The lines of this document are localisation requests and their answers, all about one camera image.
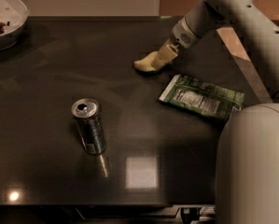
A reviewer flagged green snack bag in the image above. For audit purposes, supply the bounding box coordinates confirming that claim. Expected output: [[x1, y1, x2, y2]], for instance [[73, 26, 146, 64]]
[[159, 75, 244, 122]]

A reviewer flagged silver redbull can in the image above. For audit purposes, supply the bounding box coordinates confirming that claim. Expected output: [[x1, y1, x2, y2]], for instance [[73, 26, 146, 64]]
[[71, 98, 106, 155]]

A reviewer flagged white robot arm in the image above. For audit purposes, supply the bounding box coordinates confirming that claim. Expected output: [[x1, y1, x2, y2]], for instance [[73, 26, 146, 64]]
[[171, 0, 279, 224]]

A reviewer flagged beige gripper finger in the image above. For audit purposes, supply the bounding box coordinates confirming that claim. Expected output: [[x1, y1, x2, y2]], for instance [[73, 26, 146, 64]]
[[151, 44, 178, 70]]

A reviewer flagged white bowl with food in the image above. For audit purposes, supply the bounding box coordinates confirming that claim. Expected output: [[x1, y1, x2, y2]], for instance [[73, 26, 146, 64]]
[[0, 0, 30, 50]]

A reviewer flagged yellow sponge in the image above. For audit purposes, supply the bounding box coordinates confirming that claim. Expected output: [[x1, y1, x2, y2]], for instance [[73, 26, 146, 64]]
[[133, 51, 173, 74]]

